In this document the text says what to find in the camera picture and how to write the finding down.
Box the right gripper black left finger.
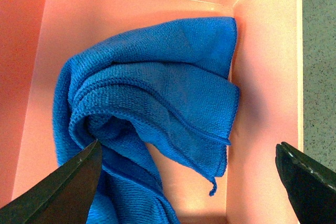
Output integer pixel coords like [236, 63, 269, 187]
[1, 141, 102, 223]

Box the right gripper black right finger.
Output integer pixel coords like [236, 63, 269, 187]
[275, 142, 335, 224]

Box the blue microfiber cloth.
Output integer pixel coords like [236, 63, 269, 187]
[52, 17, 240, 223]

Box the pink plastic bin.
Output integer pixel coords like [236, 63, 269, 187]
[1, 0, 303, 223]

